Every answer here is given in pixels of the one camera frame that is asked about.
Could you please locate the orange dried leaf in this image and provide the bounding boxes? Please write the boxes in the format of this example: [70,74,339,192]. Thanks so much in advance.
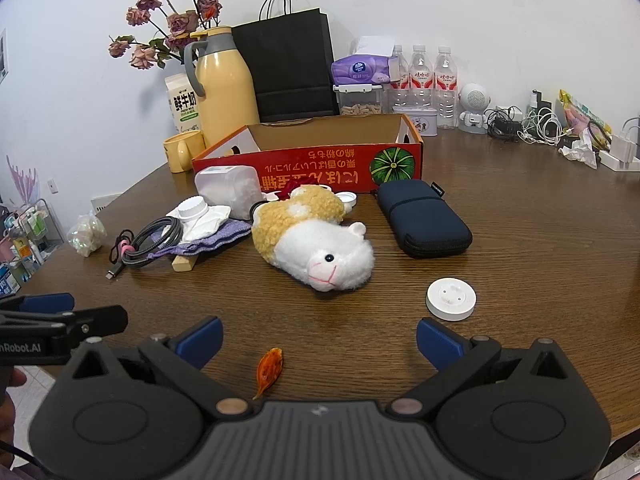
[251,347,285,401]

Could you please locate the iridescent plastic bag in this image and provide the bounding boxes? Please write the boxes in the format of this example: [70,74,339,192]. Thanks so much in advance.
[66,212,107,258]

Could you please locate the clear plastic jar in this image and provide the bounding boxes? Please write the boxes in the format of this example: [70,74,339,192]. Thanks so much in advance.
[194,165,266,221]

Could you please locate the yellow thermos jug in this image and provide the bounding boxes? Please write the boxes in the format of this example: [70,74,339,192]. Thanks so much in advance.
[183,26,261,147]

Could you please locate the clear water bottle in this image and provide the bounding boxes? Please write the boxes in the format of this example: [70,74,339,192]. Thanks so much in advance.
[389,45,412,111]
[434,46,460,130]
[409,44,435,109]

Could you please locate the grey braided cable bundle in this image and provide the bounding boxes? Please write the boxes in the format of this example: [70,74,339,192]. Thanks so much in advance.
[105,216,185,281]

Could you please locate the navy zip pouch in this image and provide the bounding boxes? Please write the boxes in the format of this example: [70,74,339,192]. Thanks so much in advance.
[376,179,473,260]

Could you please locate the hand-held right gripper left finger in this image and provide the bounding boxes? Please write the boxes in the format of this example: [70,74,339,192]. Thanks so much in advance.
[62,316,251,420]

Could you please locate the black cable tangle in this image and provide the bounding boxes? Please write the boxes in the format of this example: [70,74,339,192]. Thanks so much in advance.
[485,106,526,142]

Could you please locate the purple tissue pack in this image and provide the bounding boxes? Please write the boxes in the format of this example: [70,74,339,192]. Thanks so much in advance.
[331,36,401,86]

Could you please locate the white round disc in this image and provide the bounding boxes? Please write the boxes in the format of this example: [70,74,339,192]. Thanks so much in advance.
[425,277,477,321]

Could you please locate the dried pink rose bouquet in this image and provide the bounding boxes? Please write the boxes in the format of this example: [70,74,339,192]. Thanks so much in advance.
[108,0,223,72]

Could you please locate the white milk carton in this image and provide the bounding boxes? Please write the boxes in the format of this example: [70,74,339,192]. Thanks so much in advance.
[165,72,203,135]

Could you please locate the white tissue sheet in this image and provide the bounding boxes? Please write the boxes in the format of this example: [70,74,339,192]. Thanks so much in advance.
[167,202,232,243]

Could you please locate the small printed tin box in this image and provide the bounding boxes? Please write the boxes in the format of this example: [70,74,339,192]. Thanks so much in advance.
[392,105,439,138]

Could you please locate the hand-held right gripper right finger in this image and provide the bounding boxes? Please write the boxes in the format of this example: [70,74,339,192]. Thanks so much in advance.
[390,317,576,419]

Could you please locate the purple knitted cloth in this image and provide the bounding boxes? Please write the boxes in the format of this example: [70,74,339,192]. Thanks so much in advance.
[150,219,253,261]

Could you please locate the white cable tangle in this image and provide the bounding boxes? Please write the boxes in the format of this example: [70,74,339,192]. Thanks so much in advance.
[520,105,563,147]

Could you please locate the purple paper decoration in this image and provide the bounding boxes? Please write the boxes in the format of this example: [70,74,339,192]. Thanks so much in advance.
[6,155,42,206]

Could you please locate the blue white carton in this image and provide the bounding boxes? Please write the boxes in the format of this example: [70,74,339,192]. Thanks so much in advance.
[0,264,22,295]

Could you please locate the black paper bag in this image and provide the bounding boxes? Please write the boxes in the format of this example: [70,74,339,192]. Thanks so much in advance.
[231,0,341,123]

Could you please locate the clear seed container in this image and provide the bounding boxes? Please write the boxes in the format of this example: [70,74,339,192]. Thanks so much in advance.
[333,84,388,117]

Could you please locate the white robot speaker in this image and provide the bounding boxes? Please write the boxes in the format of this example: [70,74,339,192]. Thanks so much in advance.
[457,82,493,135]

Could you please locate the crumpled white tissue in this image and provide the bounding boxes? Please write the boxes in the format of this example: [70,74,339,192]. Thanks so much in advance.
[558,135,599,170]

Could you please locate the metal storage rack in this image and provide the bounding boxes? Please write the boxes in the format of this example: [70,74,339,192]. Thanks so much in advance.
[0,199,66,297]

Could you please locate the person's left hand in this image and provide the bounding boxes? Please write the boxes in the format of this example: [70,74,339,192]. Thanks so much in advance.
[0,367,29,446]

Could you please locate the yellow mug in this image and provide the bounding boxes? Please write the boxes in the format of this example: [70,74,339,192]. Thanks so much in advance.
[163,130,207,174]

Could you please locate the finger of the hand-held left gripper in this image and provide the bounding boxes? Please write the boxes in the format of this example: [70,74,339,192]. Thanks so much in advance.
[0,305,129,351]
[0,292,76,315]

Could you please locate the white charger dock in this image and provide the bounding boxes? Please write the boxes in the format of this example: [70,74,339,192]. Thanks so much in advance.
[598,117,640,173]

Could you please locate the red cardboard box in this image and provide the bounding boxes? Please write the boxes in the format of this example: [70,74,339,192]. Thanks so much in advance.
[192,113,425,196]

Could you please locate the yellow white plush toy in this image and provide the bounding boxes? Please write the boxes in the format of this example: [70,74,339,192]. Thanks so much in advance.
[250,185,376,293]

